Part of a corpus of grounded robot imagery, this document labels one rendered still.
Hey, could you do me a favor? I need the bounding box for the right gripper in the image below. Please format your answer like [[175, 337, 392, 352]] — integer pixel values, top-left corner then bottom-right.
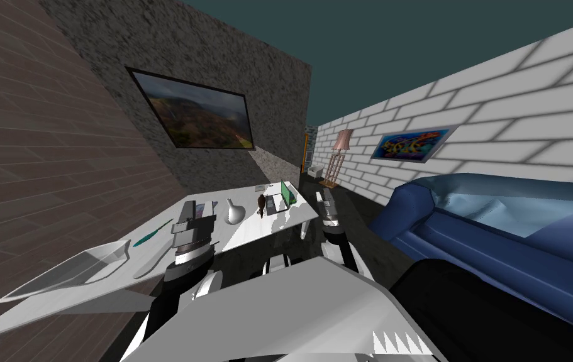
[[316, 187, 340, 228]]

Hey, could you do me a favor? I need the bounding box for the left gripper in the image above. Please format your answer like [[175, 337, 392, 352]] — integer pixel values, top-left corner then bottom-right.
[[170, 200, 218, 250]]

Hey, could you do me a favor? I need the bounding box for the white vase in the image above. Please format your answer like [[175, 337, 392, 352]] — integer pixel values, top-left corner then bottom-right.
[[225, 198, 247, 226]]

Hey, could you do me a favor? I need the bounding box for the laptop with green screen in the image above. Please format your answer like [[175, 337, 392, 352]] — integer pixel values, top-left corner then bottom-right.
[[264, 180, 299, 217]]

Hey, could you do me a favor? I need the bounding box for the teal pen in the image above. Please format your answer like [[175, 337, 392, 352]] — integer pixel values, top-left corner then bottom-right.
[[132, 218, 175, 248]]

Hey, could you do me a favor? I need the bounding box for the floor lamp pink shade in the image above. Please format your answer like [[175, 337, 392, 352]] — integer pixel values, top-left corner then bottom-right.
[[321, 128, 355, 190]]

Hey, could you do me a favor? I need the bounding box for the white table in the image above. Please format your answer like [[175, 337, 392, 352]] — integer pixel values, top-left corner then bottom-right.
[[0, 180, 320, 348]]

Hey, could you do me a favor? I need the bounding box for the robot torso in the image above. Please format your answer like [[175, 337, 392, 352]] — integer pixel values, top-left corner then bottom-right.
[[120, 253, 449, 362]]

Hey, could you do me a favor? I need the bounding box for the grey square tray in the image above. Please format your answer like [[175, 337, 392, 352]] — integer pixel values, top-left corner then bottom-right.
[[0, 239, 131, 305]]

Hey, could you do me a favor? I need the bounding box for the blue sofa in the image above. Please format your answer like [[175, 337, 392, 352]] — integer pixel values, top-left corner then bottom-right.
[[369, 173, 573, 344]]

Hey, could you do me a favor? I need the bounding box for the landscape picture black frame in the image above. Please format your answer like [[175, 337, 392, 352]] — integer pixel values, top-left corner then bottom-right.
[[125, 65, 257, 151]]

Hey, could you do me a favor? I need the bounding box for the colourful picture grey frame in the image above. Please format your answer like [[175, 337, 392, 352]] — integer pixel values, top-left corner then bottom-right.
[[369, 125, 460, 165]]

